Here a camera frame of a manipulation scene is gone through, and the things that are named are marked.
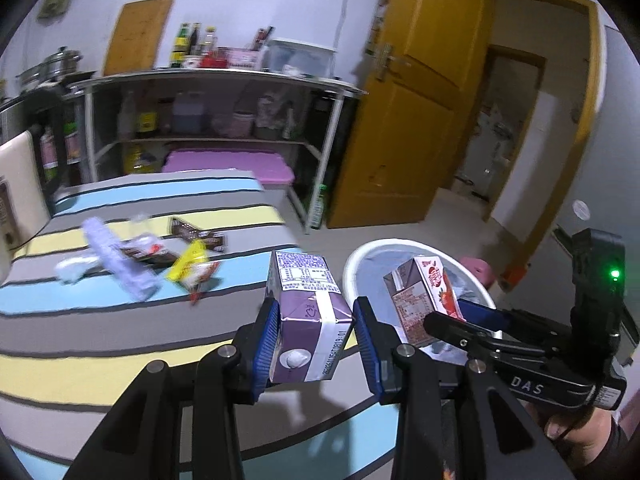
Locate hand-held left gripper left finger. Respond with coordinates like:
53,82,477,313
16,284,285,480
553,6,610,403
65,297,282,480

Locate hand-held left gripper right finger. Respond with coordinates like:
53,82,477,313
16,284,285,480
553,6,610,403
351,296,576,480

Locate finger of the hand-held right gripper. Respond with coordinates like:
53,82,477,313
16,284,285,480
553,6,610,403
424,311,547,362
456,299,572,342

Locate red strawberry milk carton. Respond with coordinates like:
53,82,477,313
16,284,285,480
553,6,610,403
383,255,467,348

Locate purple milk carton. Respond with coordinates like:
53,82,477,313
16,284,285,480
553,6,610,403
265,250,353,383

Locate white round trash bin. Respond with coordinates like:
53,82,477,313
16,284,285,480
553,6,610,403
342,239,497,346

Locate clear plastic bin liner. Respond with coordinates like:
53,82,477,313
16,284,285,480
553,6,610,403
352,247,488,361

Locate person's right forearm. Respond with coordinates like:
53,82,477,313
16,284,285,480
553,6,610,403
560,410,640,480

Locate person's right hand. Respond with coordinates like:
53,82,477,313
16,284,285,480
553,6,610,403
529,401,617,467

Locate pink plastic stool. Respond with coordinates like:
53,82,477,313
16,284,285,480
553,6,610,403
459,256,496,291

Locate orange container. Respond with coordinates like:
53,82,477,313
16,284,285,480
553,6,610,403
500,265,528,291

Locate red snack wrapper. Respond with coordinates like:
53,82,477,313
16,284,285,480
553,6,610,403
186,260,221,306

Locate yellow snack wrapper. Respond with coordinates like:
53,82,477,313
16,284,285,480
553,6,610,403
166,239,211,283

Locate grey refrigerator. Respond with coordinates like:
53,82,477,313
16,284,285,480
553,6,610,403
545,25,640,321

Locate green drink bottle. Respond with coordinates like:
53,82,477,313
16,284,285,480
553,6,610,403
309,184,328,231

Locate striped tablecloth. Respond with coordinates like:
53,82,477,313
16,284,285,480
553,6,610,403
0,170,383,480

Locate purple textured wrapper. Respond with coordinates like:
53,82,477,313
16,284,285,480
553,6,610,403
81,216,160,303

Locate pink lid storage box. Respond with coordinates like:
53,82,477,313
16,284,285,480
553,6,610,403
161,149,296,196

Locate yellow wooden door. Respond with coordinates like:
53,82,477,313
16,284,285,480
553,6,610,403
327,0,493,229

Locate crumpled white paper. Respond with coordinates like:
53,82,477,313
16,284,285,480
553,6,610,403
54,255,101,285

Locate large yellow oil bottle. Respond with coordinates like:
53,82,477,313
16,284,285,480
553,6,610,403
122,141,161,176

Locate pink plastic bucket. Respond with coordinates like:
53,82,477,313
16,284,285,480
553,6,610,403
212,110,256,138

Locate crumpled plastic bags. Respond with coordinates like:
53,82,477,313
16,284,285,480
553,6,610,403
255,87,296,128

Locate purple plastic jug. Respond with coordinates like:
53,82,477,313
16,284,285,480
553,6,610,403
171,91,210,136

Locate yellow label oil bottle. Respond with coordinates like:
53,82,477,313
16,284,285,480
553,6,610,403
136,102,160,137

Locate white plastic bottle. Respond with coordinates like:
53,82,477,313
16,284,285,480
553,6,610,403
117,91,138,138

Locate white shelf unit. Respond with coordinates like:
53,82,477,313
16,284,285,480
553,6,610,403
65,69,368,233

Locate cream rectangular box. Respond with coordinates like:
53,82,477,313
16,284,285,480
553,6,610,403
0,130,51,251

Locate pink basket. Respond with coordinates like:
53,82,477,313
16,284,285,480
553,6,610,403
220,47,261,70

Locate clear lidded storage container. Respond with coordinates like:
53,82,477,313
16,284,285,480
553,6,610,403
262,37,335,78

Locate kitchen knives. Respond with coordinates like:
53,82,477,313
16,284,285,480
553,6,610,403
252,25,275,52

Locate green glass bottle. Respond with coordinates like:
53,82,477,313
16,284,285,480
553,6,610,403
171,22,193,68

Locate wooden cutting board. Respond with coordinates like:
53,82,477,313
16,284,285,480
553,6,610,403
102,0,175,76

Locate steel steamer pot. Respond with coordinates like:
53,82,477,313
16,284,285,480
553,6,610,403
42,46,83,78

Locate yellow door frame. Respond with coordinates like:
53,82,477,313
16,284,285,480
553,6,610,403
487,0,607,291

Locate metal door handle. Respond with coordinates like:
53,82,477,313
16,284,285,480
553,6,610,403
367,42,411,81

